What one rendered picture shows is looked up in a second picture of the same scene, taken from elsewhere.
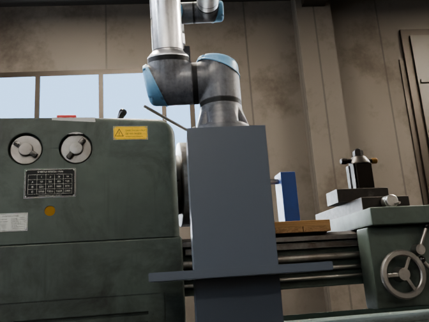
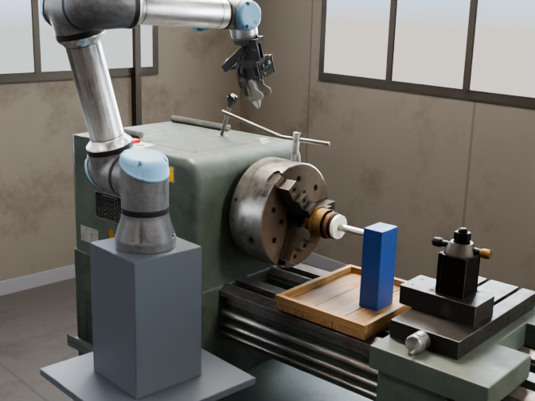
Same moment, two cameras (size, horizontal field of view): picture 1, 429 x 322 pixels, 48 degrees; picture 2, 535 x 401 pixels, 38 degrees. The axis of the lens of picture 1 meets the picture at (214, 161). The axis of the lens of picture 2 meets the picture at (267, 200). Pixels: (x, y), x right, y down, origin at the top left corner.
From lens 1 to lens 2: 195 cm
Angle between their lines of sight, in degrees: 58
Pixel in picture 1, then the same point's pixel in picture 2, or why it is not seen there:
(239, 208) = (116, 335)
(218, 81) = (123, 192)
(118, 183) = not seen: hidden behind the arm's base
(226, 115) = (122, 235)
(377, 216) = (376, 360)
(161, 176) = (183, 227)
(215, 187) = (103, 308)
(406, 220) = (414, 381)
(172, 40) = (94, 134)
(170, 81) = (97, 178)
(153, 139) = (178, 184)
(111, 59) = not seen: outside the picture
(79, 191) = not seen: hidden behind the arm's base
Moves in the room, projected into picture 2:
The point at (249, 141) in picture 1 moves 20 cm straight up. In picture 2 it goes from (123, 275) to (122, 193)
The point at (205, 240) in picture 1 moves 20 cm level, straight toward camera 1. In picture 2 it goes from (99, 350) to (23, 372)
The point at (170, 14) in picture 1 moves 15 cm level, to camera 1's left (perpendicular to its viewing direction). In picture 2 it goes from (86, 107) to (60, 100)
